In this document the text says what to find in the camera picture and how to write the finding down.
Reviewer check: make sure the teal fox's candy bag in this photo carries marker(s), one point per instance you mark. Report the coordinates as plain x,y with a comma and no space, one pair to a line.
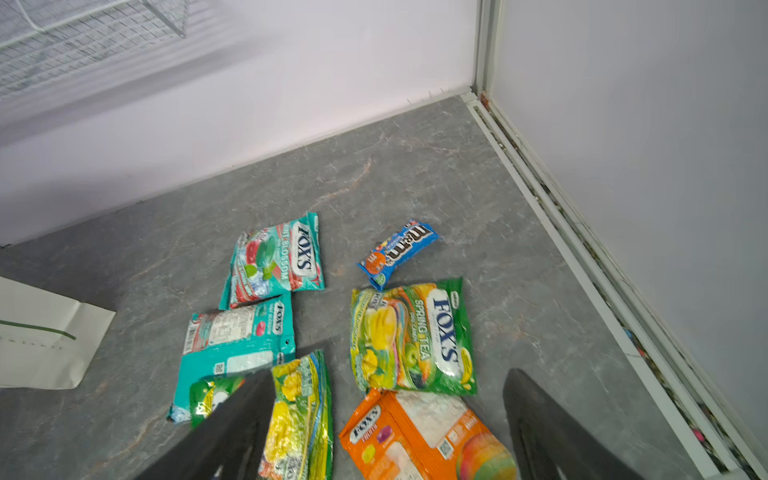
269,262
230,342

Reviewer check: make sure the long white wire basket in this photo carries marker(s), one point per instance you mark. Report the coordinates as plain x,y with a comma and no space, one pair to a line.
45,41

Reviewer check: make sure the blue M&M's packet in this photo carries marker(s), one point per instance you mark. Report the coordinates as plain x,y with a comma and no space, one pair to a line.
388,255

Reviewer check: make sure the teal Fox's candy bag front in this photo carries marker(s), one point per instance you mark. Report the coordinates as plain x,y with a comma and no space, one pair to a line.
269,262

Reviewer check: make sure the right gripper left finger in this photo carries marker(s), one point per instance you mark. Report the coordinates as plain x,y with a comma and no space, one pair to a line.
229,444

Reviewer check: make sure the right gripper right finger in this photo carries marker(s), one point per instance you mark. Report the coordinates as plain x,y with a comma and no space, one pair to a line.
548,443

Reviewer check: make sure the green Fox's spring tea bag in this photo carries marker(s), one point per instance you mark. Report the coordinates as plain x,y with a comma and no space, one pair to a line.
413,338

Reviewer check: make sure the teal Fox's candy bag back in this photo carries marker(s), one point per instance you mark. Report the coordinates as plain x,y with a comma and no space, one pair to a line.
230,342

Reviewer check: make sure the white floral paper bag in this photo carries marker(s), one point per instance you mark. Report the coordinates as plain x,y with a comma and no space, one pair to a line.
48,341

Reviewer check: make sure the green Fox's candy bag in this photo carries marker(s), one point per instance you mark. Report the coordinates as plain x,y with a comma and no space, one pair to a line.
298,442

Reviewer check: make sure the orange Fox's fruits bag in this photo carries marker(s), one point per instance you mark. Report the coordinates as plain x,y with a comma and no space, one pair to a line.
412,435

